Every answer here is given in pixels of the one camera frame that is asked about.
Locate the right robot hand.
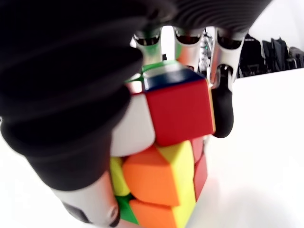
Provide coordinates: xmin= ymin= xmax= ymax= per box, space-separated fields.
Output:
xmin=0 ymin=0 xmax=271 ymax=228

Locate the black backpack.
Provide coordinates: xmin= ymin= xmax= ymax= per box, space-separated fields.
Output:
xmin=237 ymin=33 xmax=265 ymax=78

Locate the black folded chairs stack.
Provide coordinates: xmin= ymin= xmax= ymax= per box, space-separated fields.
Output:
xmin=261 ymin=37 xmax=290 ymax=72

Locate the multicoloured Rubik's cube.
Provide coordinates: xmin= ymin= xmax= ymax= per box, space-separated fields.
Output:
xmin=109 ymin=60 xmax=217 ymax=228

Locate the grey folded chair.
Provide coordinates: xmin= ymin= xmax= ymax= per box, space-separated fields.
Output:
xmin=286 ymin=46 xmax=304 ymax=69

